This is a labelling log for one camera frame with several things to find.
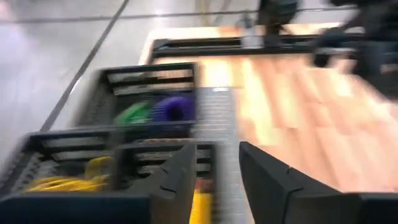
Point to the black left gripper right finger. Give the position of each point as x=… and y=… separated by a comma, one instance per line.
x=280, y=196

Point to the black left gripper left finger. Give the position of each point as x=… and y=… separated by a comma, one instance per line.
x=174, y=186

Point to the green yellow crayon box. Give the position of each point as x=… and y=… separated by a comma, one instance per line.
x=202, y=205

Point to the yellow rubber band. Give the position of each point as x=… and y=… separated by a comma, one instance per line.
x=68, y=184
x=98, y=166

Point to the black slotted plastic basket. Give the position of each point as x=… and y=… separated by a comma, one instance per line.
x=71, y=135
x=140, y=146
x=149, y=67

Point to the perforated grey metal shelf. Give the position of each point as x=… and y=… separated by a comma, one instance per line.
x=217, y=109

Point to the black aluminium table frame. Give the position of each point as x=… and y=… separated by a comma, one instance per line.
x=202, y=51

